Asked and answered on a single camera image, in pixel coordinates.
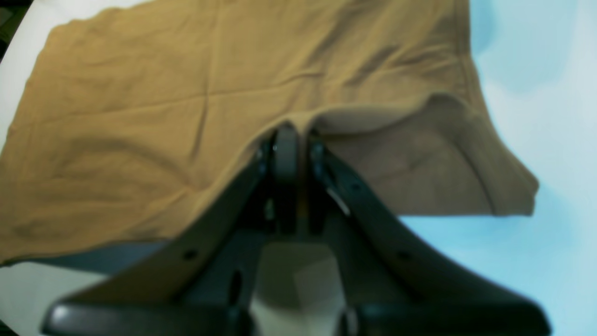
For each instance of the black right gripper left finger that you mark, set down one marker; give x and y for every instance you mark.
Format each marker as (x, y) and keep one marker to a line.
(201, 283)

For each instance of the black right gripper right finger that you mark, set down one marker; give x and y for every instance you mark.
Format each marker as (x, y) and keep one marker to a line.
(394, 283)

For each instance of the brown t-shirt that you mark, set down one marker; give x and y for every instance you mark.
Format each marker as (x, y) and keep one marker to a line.
(133, 121)

